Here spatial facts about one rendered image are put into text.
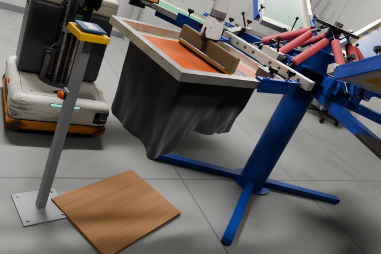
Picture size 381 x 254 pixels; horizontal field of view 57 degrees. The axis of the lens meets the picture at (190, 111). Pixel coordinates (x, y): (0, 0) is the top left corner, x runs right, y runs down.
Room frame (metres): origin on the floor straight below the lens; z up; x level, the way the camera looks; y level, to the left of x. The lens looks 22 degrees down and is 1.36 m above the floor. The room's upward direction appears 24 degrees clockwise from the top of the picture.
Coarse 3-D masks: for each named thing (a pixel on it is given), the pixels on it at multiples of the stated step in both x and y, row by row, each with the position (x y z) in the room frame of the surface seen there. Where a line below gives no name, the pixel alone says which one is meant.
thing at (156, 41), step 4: (144, 36) 1.64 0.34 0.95; (148, 36) 1.67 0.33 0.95; (152, 40) 1.63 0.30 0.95; (156, 40) 1.66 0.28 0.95; (160, 40) 1.69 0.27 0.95; (164, 40) 1.73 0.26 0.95; (168, 40) 1.76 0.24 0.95; (172, 40) 1.80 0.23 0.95; (156, 44) 1.59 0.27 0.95; (160, 44) 1.62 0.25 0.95; (180, 44) 1.79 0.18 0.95; (160, 48) 1.55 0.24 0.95; (164, 48) 1.58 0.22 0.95; (168, 48) 1.61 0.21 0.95; (168, 52) 1.55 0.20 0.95; (172, 52) 1.57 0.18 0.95; (240, 64) 1.93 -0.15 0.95
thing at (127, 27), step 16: (112, 16) 1.60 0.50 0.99; (128, 32) 1.49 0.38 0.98; (160, 32) 1.79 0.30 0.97; (176, 32) 1.87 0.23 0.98; (144, 48) 1.40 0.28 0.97; (224, 48) 2.12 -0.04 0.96; (160, 64) 1.31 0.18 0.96; (176, 64) 1.29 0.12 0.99; (256, 64) 1.95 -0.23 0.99; (192, 80) 1.27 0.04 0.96; (208, 80) 1.33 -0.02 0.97; (224, 80) 1.40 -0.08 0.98; (240, 80) 1.47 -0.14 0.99; (256, 80) 1.58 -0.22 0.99
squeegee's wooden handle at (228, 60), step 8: (184, 24) 1.80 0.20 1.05; (184, 32) 1.79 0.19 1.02; (192, 32) 1.75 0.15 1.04; (192, 40) 1.74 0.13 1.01; (200, 40) 1.70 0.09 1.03; (200, 48) 1.69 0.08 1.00; (208, 48) 1.66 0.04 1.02; (216, 48) 1.63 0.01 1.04; (216, 56) 1.61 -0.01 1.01; (224, 56) 1.59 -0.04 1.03; (232, 56) 1.56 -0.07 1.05; (224, 64) 1.57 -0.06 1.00; (232, 64) 1.54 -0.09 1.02; (232, 72) 1.55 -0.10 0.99
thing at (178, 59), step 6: (168, 54) 1.51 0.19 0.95; (174, 54) 1.55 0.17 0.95; (174, 60) 1.46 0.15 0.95; (180, 60) 1.50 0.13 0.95; (186, 66) 1.45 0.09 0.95; (192, 66) 1.49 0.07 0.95; (240, 66) 1.88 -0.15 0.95; (216, 72) 1.56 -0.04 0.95; (246, 72) 1.81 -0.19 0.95; (252, 72) 1.87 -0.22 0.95
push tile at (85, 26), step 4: (76, 20) 1.36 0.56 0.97; (80, 20) 1.38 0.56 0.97; (80, 24) 1.33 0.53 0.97; (84, 24) 1.35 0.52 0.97; (88, 24) 1.38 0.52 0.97; (92, 24) 1.40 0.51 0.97; (96, 24) 1.43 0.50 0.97; (84, 28) 1.30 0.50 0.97; (88, 28) 1.33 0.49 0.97; (92, 28) 1.35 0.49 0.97; (96, 28) 1.37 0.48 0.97; (100, 28) 1.39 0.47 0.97; (92, 32) 1.33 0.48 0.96; (96, 32) 1.34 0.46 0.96; (100, 32) 1.35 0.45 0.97; (104, 32) 1.37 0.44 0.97
